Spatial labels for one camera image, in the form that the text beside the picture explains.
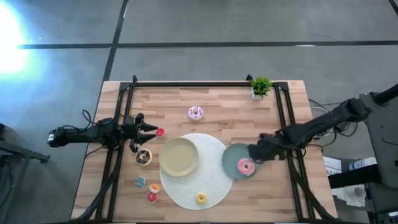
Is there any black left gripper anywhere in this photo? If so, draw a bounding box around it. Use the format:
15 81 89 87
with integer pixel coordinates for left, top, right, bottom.
123 113 159 146

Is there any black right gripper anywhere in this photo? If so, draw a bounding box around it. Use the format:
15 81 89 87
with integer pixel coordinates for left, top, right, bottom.
248 133 286 164

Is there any large chocolate frosted donut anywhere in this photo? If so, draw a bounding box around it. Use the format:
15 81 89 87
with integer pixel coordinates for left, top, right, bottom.
135 148 154 167

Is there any large pink frosted donut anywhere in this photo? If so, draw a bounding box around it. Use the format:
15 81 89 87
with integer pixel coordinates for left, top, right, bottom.
236 157 256 177

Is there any large purple frosted donut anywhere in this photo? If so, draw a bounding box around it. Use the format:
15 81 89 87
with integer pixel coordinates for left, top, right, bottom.
187 105 205 121

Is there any grey-green round plate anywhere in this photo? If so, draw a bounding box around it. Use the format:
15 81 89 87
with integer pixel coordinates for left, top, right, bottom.
221 142 257 181

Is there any pale yellow round plate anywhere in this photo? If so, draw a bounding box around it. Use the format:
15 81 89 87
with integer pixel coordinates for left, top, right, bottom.
159 137 199 178

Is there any small green potted plant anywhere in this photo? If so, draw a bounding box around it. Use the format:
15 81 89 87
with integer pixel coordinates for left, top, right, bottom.
249 75 274 101

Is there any white printed paper sheet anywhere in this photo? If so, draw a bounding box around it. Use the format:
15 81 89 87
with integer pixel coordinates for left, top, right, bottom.
322 155 343 177

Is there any white round woven placemat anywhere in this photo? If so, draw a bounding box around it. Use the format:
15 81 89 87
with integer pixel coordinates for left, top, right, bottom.
159 133 234 211

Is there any black shelf board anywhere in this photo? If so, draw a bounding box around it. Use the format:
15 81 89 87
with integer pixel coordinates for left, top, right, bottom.
328 172 382 190

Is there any white plastic bottle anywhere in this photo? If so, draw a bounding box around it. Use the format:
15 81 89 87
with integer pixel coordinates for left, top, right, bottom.
348 157 377 171

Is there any white paper cup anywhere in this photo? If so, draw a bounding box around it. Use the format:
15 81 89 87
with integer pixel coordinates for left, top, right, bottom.
352 185 367 200

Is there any grey equipment cart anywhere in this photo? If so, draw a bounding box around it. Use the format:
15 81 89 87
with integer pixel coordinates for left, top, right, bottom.
359 83 398 189

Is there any grey metal stand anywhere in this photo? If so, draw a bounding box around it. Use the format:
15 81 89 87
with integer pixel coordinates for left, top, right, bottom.
0 123 51 224

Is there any black aluminium table frame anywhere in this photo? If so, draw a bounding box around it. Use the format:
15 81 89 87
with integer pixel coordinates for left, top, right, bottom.
76 74 339 223

